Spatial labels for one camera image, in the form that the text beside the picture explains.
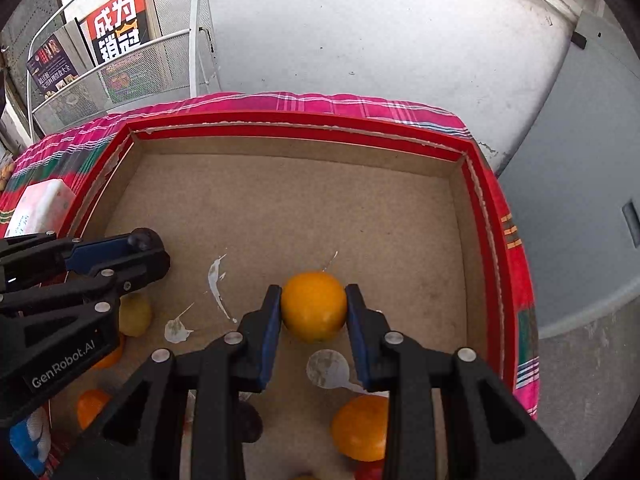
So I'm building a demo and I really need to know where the dark purple cookbook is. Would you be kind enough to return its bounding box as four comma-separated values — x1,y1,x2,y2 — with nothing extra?
26,34,81,96

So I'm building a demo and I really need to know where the large orange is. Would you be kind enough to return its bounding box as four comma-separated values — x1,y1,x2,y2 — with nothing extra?
92,332,126,370
76,389,112,431

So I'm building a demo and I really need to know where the white metal mesh rack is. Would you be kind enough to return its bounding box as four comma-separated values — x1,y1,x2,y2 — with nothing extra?
25,0,221,133

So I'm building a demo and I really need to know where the studded metal door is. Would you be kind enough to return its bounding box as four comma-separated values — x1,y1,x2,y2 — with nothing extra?
0,0,66,61

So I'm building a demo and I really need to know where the plaid tablecloth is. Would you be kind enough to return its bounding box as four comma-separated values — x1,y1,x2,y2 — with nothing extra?
0,91,541,421

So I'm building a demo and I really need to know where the brown round pear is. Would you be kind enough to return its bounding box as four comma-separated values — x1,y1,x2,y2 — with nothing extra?
119,292,153,337

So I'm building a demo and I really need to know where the grey metal cabinet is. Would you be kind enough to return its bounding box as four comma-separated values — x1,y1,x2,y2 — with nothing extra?
495,5,640,341

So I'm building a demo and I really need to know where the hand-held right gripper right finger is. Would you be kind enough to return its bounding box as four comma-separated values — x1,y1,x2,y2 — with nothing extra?
345,284,576,480

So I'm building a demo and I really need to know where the white tissue pack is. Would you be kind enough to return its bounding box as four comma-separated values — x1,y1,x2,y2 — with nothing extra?
4,179,76,238

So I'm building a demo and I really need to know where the red tomato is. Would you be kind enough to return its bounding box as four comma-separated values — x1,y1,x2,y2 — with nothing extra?
355,457,386,480

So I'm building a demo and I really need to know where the black and red book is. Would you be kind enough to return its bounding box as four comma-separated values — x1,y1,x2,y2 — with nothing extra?
80,0,153,106

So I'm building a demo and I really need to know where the person's left hand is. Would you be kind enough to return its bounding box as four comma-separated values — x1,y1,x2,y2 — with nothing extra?
10,407,53,476

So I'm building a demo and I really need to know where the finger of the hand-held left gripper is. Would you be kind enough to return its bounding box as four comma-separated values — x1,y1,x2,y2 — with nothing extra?
0,246,172,322
0,230,135,292

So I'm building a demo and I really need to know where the small orange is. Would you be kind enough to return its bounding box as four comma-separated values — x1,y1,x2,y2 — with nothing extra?
331,395,390,462
280,271,348,343

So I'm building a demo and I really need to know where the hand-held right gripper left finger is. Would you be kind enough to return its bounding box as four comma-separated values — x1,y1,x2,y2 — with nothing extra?
50,284,283,480

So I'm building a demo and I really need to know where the red cardboard box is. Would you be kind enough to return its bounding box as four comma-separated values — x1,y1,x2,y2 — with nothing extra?
62,110,521,480

